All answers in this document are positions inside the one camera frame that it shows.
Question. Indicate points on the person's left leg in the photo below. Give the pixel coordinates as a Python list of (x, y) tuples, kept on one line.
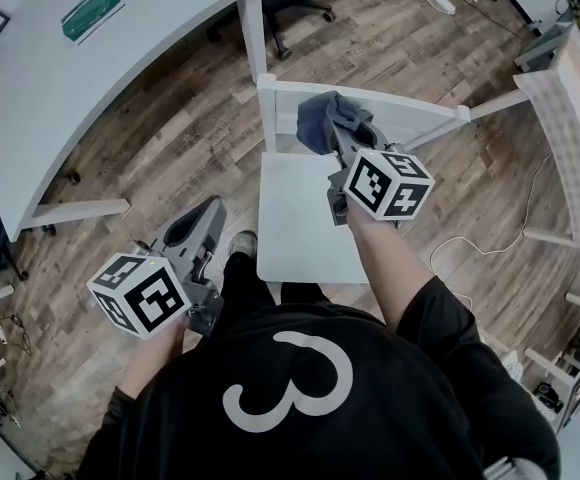
[(242, 283)]

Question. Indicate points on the person's black shirt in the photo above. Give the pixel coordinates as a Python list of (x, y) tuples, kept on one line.
[(395, 418)]

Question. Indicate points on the white wooden chair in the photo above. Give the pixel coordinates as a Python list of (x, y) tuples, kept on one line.
[(300, 218)]

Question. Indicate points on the person's right forearm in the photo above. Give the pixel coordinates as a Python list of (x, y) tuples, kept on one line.
[(385, 263)]

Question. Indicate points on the large white table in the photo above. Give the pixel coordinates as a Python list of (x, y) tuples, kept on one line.
[(95, 93)]

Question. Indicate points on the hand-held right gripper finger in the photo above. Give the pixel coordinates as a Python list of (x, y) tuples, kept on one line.
[(339, 138), (377, 140)]

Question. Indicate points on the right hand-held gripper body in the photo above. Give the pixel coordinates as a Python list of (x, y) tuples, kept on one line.
[(370, 183)]

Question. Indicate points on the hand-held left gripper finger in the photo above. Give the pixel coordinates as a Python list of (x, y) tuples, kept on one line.
[(182, 223), (215, 228)]

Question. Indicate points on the person's grey shoe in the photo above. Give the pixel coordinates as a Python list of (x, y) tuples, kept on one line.
[(244, 243)]

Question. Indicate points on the person's right leg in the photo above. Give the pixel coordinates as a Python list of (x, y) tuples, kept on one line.
[(310, 295)]

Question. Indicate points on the person's leg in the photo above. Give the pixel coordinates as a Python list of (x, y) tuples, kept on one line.
[(242, 283), (310, 295)]

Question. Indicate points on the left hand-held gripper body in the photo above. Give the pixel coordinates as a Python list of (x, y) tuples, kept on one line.
[(155, 300)]

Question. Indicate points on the dark blue cloth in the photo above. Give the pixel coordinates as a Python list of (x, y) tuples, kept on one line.
[(315, 118)]

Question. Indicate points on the checkered cloth table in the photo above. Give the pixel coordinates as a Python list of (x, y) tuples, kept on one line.
[(570, 143)]

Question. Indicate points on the person's left forearm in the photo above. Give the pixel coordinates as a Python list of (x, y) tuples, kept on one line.
[(152, 363)]

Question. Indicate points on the green tissue packet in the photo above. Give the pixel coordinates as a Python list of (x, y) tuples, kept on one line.
[(92, 13)]

